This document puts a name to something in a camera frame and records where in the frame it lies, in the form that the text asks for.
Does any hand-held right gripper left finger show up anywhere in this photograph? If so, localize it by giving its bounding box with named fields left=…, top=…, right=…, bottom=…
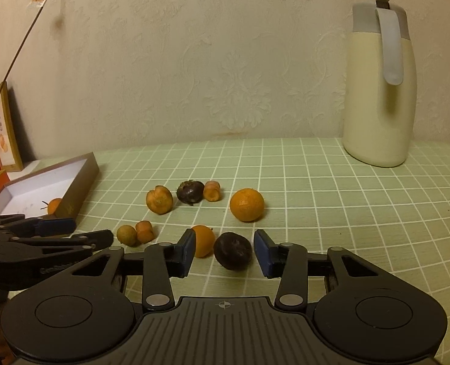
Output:
left=70, top=229, right=197, bottom=312

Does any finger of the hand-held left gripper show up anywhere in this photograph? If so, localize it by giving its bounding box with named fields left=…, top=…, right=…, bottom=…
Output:
left=0, top=215, right=76, bottom=238
left=4, top=230, right=114, bottom=261

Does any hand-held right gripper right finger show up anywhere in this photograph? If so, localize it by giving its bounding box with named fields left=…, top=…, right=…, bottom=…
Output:
left=253, top=229, right=381, bottom=311

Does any medium orange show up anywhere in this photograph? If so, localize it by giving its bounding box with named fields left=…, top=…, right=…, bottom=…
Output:
left=190, top=225, right=216, bottom=258

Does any small orange with stem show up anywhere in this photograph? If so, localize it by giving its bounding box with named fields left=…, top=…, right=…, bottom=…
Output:
left=41, top=198, right=63, bottom=216

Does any dark passion fruit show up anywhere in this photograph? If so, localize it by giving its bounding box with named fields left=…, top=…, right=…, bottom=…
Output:
left=176, top=180, right=205, bottom=206
left=213, top=232, right=253, bottom=272

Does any small yellow-green fruit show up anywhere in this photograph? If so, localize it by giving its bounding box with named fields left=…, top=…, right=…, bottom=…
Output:
left=117, top=225, right=138, bottom=246

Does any brown box white inside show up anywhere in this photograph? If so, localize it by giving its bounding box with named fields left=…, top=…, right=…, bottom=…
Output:
left=0, top=152, right=100, bottom=219

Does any small orange fruit piece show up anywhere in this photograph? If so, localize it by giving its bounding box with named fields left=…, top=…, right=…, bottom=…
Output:
left=204, top=181, right=223, bottom=202
left=135, top=221, right=155, bottom=244

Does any large orange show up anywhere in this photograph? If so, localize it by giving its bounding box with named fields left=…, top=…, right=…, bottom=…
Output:
left=230, top=188, right=265, bottom=222

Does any halved orange fruit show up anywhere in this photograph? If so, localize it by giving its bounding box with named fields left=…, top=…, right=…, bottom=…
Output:
left=146, top=186, right=174, bottom=214

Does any green checked tablecloth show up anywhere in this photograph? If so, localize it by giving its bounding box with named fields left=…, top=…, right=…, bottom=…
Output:
left=4, top=137, right=450, bottom=358

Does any wooden picture frame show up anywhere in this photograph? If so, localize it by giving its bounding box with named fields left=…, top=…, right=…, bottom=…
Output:
left=0, top=81, right=24, bottom=173

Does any dark power cable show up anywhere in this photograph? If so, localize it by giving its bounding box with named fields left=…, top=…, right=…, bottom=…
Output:
left=0, top=0, right=56, bottom=139

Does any cream thermos jug grey handle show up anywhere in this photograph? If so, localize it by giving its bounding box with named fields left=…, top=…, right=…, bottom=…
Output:
left=342, top=0, right=417, bottom=168

